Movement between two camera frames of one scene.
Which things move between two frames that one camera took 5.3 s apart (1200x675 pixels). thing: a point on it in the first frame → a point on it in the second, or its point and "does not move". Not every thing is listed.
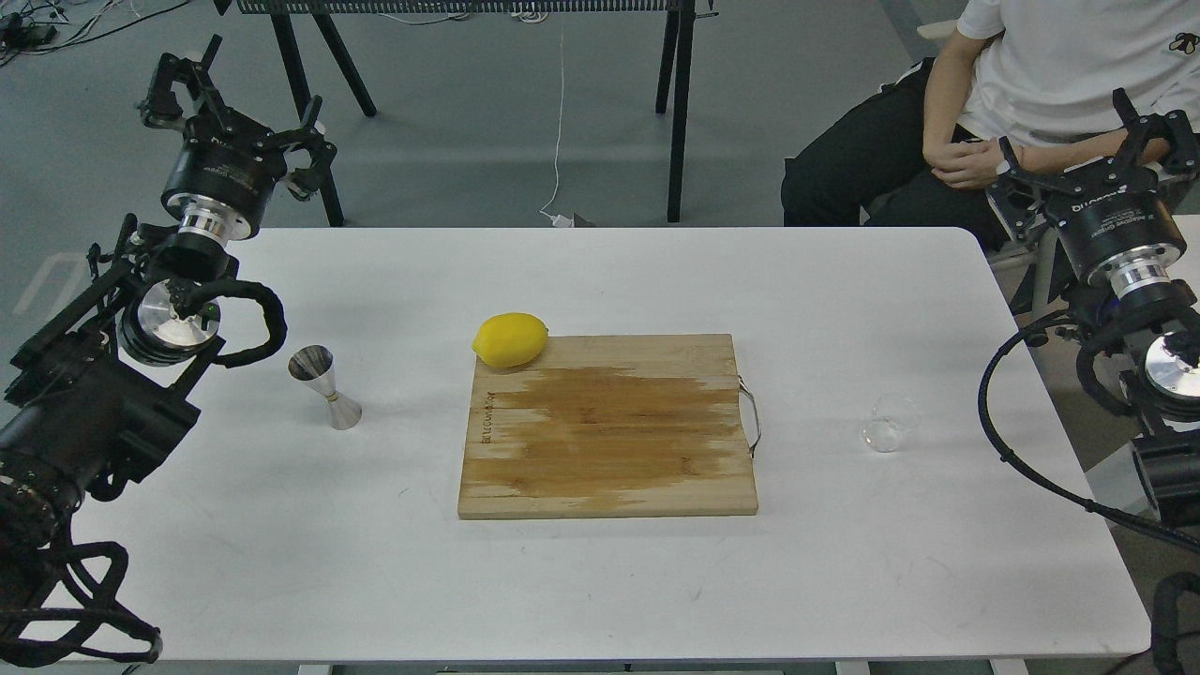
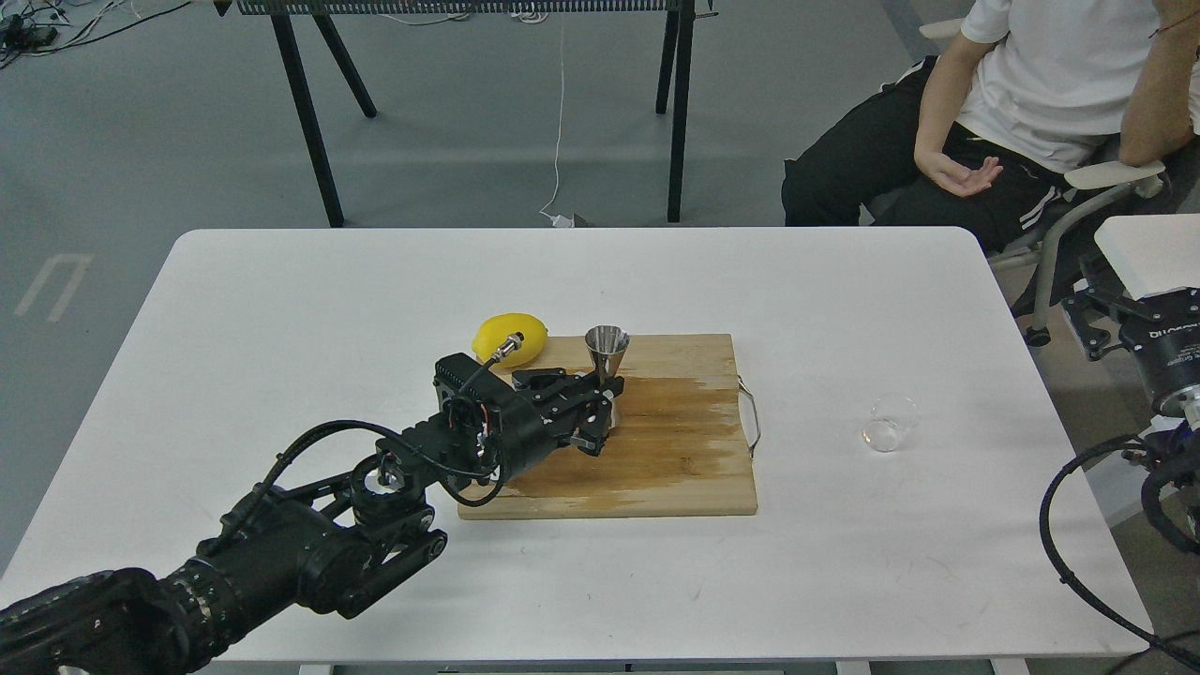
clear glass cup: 890,414 does not move
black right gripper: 1116,222 → 1164,337
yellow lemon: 510,339 does not move
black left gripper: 225,166 → 492,423
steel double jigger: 314,366 → 607,345
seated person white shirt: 1022,84 does not move
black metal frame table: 675,67 does not move
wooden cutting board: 609,426 does not move
